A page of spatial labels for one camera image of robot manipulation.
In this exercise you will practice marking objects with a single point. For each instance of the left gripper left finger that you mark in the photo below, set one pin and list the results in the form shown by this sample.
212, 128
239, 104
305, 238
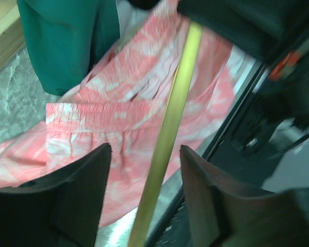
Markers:
62, 208

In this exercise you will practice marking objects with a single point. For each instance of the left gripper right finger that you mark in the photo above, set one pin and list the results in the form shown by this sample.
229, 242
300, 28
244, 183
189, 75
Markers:
224, 211

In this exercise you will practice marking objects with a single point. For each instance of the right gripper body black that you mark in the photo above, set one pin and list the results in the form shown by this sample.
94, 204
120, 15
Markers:
259, 28

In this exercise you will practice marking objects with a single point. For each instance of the yellow clothes hanger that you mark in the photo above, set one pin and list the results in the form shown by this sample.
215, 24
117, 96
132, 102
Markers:
167, 136

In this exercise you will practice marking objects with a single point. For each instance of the pink patterned shorts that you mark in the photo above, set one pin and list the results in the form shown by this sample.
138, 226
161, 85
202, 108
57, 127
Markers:
120, 102

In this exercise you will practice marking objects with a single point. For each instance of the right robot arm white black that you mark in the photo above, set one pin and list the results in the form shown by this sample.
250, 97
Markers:
271, 116

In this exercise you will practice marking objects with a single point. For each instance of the teal green shorts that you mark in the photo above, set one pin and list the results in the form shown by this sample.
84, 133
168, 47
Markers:
65, 38

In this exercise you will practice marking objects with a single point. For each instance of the wooden clothes rack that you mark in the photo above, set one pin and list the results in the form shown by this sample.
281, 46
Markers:
11, 32

